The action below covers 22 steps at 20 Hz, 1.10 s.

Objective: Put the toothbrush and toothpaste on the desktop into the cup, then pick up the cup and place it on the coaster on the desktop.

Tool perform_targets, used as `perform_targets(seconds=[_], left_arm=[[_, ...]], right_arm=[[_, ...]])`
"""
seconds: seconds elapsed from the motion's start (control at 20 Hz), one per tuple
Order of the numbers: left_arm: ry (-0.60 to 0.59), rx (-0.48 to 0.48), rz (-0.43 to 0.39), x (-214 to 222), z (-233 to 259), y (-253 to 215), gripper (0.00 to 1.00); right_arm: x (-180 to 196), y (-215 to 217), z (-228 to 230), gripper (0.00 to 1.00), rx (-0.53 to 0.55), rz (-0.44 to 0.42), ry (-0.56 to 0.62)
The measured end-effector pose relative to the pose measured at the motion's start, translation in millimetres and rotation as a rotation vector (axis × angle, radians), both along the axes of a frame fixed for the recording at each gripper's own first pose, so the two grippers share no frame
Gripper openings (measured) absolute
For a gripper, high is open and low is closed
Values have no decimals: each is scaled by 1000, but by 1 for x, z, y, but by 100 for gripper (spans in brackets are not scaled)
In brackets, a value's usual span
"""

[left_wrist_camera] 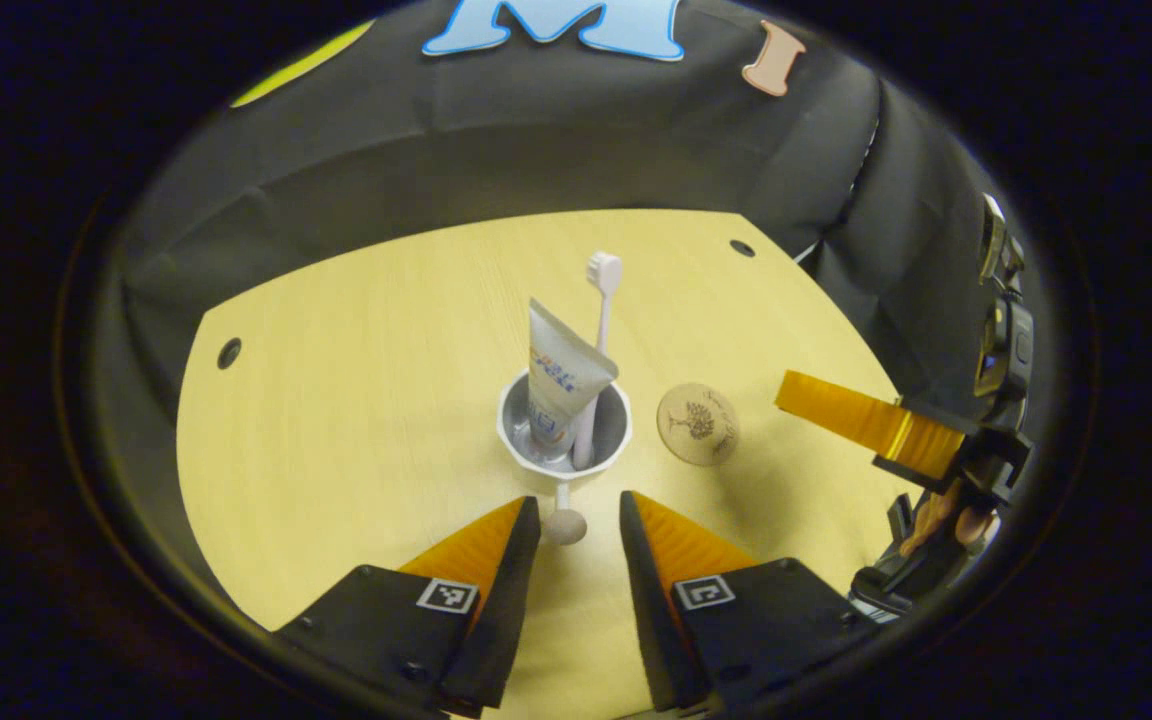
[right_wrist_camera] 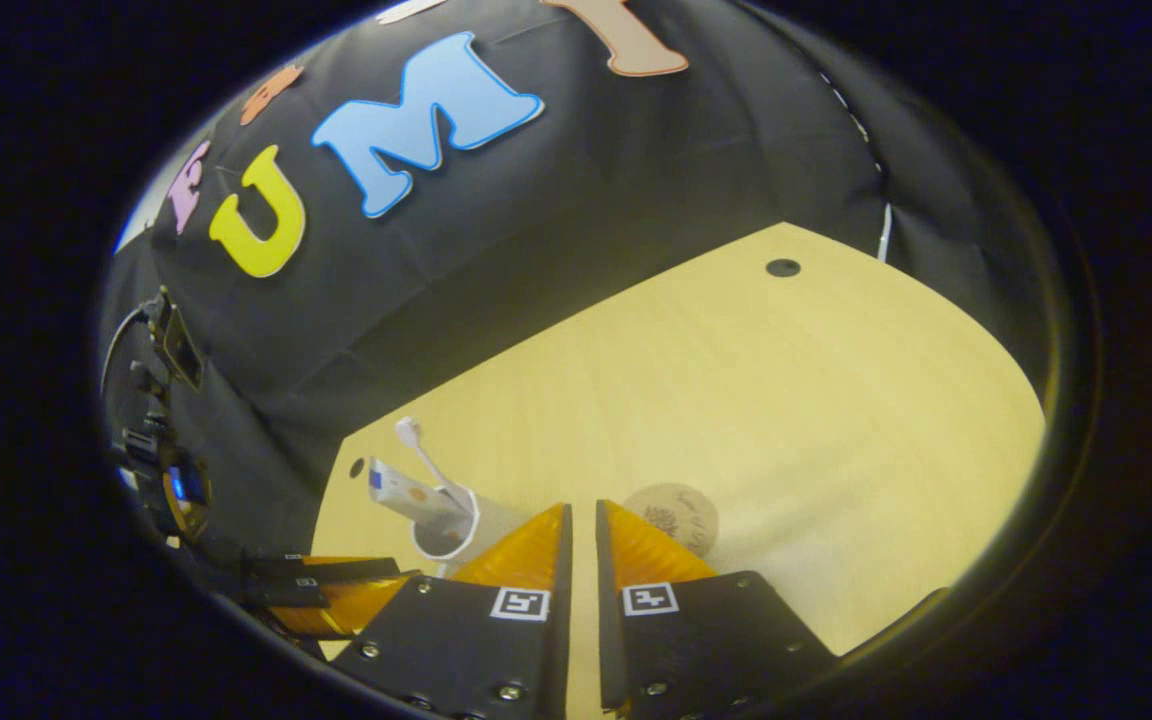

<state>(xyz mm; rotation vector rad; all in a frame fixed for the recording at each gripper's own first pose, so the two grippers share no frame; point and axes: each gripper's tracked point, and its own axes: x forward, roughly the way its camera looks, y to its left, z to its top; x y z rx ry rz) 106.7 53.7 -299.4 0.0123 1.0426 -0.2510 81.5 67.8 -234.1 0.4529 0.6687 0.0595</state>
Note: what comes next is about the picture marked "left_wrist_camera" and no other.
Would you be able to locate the black backdrop cloth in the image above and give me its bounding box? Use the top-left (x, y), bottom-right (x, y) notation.
top-left (121, 0), bottom-right (1037, 441)

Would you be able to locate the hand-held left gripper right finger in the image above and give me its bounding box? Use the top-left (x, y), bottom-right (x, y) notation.
top-left (619, 490), bottom-right (877, 716)

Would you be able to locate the light wooden desktop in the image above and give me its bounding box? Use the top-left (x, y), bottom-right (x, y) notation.
top-left (176, 208), bottom-right (922, 720)

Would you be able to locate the white cup with wooden handle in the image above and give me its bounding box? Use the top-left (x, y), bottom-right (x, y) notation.
top-left (496, 368), bottom-right (633, 546)

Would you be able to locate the white toothpaste tube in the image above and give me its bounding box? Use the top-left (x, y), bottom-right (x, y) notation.
top-left (526, 298), bottom-right (620, 461)

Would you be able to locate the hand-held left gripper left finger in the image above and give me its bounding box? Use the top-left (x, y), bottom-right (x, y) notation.
top-left (271, 495), bottom-right (543, 720)

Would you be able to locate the white toothbrush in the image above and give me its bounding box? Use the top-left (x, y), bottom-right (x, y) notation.
top-left (573, 252), bottom-right (624, 471)

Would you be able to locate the round cork coaster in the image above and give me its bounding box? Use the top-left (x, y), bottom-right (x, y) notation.
top-left (656, 383), bottom-right (741, 467)

